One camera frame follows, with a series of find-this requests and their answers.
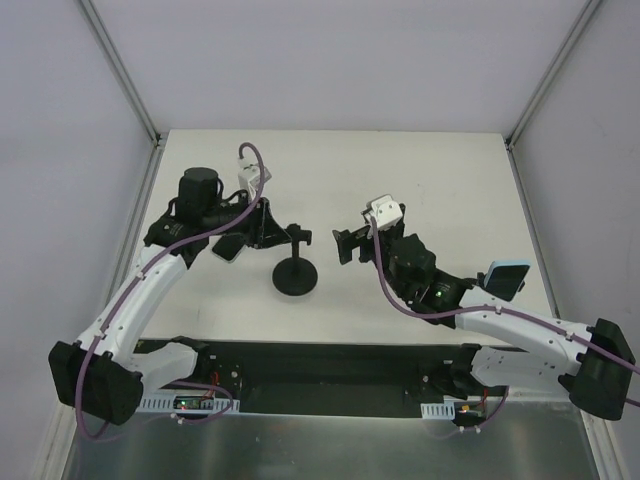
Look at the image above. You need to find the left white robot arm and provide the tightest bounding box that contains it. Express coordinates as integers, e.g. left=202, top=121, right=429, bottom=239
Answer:
left=48, top=164, right=291, bottom=425

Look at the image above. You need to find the black phone stand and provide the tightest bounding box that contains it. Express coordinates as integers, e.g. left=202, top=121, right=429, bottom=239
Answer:
left=272, top=224, right=318, bottom=297

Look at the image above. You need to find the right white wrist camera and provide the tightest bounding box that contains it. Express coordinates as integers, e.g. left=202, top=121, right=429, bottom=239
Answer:
left=362, top=194, right=404, bottom=232

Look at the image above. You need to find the aluminium frame post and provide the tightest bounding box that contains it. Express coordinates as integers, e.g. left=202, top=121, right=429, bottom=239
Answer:
left=503, top=0, right=604, bottom=151
left=77, top=0, right=166, bottom=149

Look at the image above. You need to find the left aluminium frame post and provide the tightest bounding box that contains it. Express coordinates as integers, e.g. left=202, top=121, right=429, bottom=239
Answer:
left=77, top=0, right=166, bottom=149

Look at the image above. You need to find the left white cable duct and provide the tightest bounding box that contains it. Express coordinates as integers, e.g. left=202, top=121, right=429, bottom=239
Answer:
left=136, top=393, right=240, bottom=415

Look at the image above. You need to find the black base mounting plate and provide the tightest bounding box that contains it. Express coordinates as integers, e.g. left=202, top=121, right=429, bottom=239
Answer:
left=132, top=338, right=511, bottom=419

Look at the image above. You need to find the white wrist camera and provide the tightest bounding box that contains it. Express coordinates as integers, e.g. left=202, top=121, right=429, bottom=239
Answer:
left=238, top=158, right=260, bottom=201
left=362, top=194, right=404, bottom=232

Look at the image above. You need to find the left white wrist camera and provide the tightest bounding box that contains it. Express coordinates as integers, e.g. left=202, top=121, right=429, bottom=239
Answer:
left=238, top=158, right=260, bottom=201

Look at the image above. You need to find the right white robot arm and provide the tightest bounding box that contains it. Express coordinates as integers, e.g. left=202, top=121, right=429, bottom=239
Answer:
left=333, top=195, right=639, bottom=421

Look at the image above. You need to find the right aluminium frame post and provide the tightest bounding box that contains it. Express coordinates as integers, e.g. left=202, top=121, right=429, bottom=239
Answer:
left=503, top=0, right=604, bottom=151

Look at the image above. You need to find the white cable duct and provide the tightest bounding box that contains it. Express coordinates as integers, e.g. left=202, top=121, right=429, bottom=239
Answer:
left=420, top=401, right=470, bottom=421
left=136, top=393, right=240, bottom=415

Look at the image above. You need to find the right white cable duct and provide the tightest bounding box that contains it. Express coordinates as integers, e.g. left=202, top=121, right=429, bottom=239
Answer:
left=420, top=401, right=470, bottom=421

